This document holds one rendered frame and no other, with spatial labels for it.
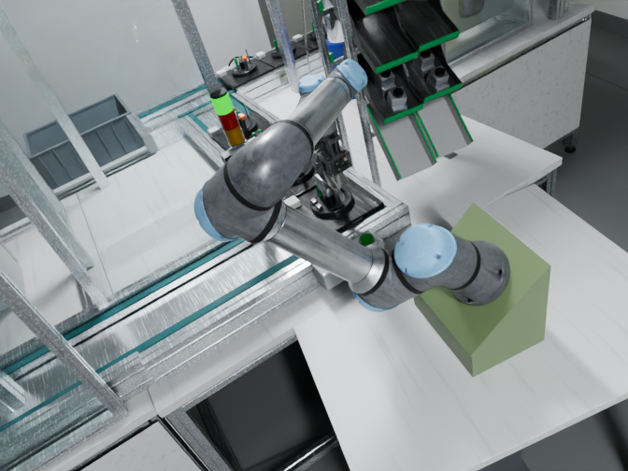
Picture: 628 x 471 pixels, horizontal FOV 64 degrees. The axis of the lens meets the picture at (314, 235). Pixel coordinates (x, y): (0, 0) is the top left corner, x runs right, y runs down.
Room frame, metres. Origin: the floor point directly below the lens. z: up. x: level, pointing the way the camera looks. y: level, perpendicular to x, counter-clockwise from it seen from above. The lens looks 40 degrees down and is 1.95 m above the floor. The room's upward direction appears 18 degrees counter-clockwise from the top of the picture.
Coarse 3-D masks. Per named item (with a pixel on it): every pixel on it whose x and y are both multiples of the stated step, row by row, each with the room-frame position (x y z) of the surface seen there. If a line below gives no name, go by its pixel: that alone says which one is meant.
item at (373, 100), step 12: (360, 60) 1.55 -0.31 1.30; (372, 72) 1.49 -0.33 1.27; (396, 72) 1.47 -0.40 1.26; (372, 84) 1.45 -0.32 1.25; (396, 84) 1.43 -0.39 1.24; (408, 84) 1.39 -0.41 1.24; (372, 96) 1.41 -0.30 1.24; (408, 96) 1.38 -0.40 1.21; (384, 108) 1.36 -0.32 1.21; (408, 108) 1.34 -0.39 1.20; (420, 108) 1.32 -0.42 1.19; (384, 120) 1.30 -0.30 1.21
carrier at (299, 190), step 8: (312, 160) 1.60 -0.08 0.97; (304, 168) 1.53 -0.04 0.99; (312, 168) 1.52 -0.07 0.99; (304, 176) 1.48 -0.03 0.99; (312, 176) 1.50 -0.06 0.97; (296, 184) 1.48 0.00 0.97; (304, 184) 1.46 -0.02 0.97; (312, 184) 1.45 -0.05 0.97; (288, 192) 1.45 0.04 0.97; (296, 192) 1.43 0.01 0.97; (304, 192) 1.42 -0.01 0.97
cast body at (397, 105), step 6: (390, 90) 1.34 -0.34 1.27; (396, 90) 1.33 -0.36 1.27; (402, 90) 1.32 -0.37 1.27; (390, 96) 1.33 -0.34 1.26; (396, 96) 1.31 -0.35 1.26; (402, 96) 1.31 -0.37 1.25; (390, 102) 1.34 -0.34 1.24; (396, 102) 1.31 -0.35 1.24; (402, 102) 1.31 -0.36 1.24; (390, 108) 1.34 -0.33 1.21; (396, 108) 1.32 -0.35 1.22; (402, 108) 1.31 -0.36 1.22
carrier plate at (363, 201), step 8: (344, 184) 1.39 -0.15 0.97; (352, 184) 1.37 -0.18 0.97; (312, 192) 1.40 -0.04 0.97; (352, 192) 1.33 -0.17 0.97; (360, 192) 1.32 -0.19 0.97; (368, 192) 1.31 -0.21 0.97; (304, 200) 1.37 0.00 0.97; (360, 200) 1.28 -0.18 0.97; (368, 200) 1.26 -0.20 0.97; (376, 200) 1.25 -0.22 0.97; (296, 208) 1.34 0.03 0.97; (304, 208) 1.33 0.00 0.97; (352, 208) 1.25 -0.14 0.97; (360, 208) 1.24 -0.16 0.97; (368, 208) 1.22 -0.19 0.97; (376, 208) 1.22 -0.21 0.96; (312, 216) 1.27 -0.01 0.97; (344, 216) 1.22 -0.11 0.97; (352, 216) 1.21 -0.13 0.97; (360, 216) 1.20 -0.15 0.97; (368, 216) 1.21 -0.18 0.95; (328, 224) 1.21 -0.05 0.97; (336, 224) 1.20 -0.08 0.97; (344, 224) 1.18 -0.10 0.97
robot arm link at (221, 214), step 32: (224, 192) 0.75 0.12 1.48; (224, 224) 0.75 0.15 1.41; (256, 224) 0.75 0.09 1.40; (288, 224) 0.77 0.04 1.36; (320, 224) 0.80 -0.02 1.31; (320, 256) 0.76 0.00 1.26; (352, 256) 0.77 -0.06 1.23; (384, 256) 0.78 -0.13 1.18; (352, 288) 0.77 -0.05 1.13; (384, 288) 0.74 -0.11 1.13
